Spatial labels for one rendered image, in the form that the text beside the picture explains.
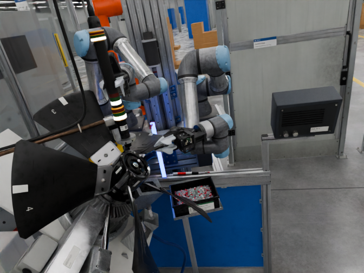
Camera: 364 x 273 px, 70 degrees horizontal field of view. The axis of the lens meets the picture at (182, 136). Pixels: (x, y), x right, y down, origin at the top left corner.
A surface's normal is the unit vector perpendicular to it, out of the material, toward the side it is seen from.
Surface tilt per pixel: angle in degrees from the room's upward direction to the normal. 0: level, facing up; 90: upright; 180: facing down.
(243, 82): 90
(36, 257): 50
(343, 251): 0
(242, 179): 90
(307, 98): 15
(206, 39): 90
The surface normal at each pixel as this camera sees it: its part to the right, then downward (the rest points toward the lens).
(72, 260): 0.65, -0.64
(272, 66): -0.11, 0.45
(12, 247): 0.98, -0.09
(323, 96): -0.18, -0.75
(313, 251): -0.15, -0.89
